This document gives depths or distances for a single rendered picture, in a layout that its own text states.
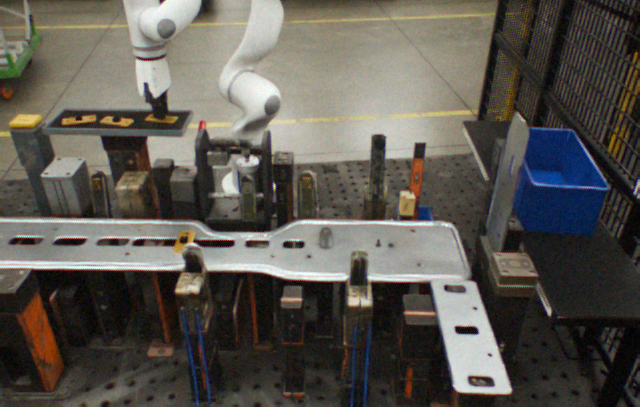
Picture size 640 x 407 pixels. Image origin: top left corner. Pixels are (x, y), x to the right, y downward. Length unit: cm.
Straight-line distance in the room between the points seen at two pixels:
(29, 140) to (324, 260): 90
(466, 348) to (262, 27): 107
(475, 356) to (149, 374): 80
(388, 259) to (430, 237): 14
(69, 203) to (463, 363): 102
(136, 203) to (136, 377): 43
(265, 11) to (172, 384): 105
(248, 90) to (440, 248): 76
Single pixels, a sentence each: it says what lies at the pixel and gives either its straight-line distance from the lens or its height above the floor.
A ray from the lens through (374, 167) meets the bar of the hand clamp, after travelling 137.
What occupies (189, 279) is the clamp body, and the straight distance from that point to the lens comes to 118.
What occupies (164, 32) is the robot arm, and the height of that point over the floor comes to 143.
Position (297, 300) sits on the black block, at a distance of 119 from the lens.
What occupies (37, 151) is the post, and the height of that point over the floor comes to 108.
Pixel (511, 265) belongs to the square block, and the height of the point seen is 106.
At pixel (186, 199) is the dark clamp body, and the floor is 102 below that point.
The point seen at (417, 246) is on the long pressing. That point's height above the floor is 100.
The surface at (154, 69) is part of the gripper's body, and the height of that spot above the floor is 132.
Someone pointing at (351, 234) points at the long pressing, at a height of 100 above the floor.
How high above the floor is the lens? 181
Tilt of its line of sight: 32 degrees down
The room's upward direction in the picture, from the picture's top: straight up
